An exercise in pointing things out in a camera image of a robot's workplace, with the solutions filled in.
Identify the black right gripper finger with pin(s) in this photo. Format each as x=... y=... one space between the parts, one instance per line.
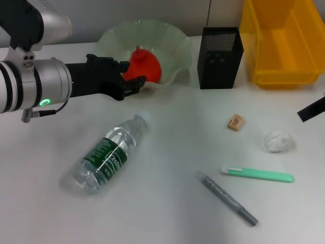
x=313 y=109

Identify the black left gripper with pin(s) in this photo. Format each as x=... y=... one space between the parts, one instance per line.
x=94 y=76

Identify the orange fruit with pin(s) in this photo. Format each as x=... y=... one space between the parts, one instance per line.
x=147 y=66

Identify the white paper ball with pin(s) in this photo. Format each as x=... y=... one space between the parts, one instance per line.
x=278 y=141

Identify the clear green-label water bottle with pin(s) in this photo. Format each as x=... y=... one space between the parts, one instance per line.
x=106 y=157

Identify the tan eraser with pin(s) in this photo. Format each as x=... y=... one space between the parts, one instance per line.
x=235 y=122

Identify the black mesh pen holder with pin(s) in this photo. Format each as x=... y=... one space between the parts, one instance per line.
x=218 y=68

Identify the grey marker pen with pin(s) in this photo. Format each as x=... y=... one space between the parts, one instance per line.
x=223 y=197

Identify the pale green wavy glass bowl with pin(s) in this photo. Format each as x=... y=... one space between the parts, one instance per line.
x=165 y=40

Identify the yellow plastic bin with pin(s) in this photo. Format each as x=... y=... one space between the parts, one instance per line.
x=279 y=50

